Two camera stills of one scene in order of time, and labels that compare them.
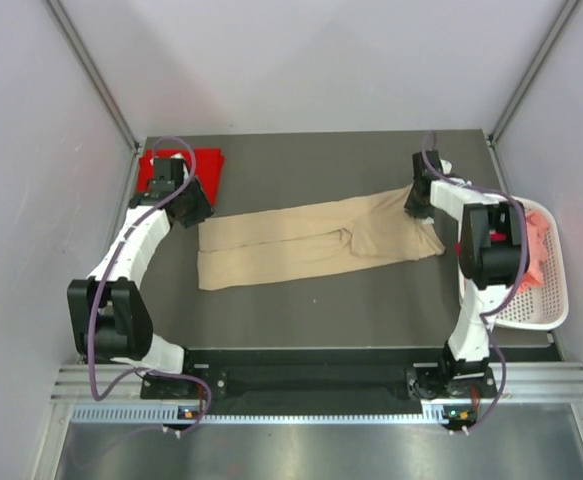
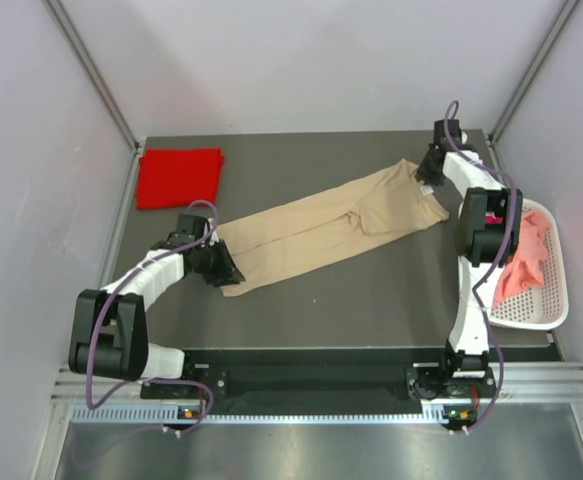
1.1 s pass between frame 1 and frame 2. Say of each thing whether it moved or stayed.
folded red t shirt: stayed
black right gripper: moved
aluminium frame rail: stayed
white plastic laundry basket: stayed
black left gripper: moved
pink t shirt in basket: stayed
